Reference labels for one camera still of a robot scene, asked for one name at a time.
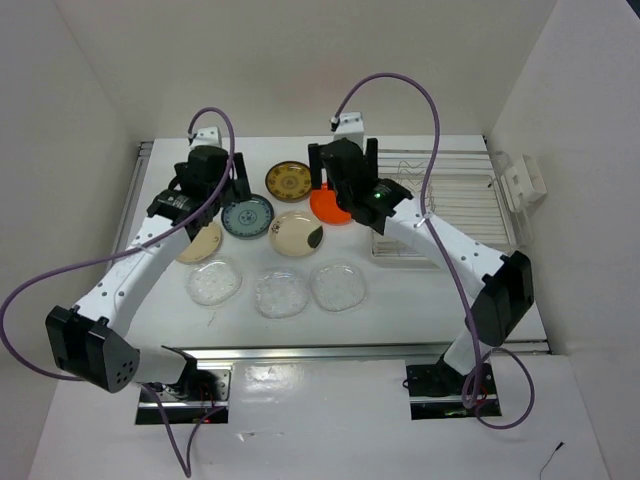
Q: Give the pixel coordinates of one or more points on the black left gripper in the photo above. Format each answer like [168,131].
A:
[241,189]

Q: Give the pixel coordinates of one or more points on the metal wire dish rack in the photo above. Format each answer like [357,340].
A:
[465,205]

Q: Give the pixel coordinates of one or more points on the orange plate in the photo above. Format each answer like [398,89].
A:
[323,205]

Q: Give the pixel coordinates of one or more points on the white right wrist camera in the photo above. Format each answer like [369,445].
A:
[349,126]

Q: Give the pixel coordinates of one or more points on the clear glass plate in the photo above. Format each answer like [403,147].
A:
[338,286]
[280,293]
[213,282]

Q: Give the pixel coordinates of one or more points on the cream plate with black patch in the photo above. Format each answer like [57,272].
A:
[296,233]

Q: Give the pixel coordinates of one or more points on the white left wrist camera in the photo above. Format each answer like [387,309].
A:
[206,136]

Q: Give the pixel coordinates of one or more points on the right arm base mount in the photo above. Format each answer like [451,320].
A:
[431,399]

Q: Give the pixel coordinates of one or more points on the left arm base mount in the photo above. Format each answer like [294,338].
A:
[210,395]

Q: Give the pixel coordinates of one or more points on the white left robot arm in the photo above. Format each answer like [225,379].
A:
[88,339]

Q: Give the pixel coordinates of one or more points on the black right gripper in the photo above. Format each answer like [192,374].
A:
[315,163]

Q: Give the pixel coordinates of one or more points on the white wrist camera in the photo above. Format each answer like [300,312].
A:
[349,126]
[206,136]

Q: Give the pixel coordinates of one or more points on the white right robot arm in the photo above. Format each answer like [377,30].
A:
[496,288]

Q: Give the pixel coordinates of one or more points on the brown patterned plate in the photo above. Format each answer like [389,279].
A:
[289,181]

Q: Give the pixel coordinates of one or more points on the blue patterned plate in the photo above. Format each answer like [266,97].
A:
[248,219]

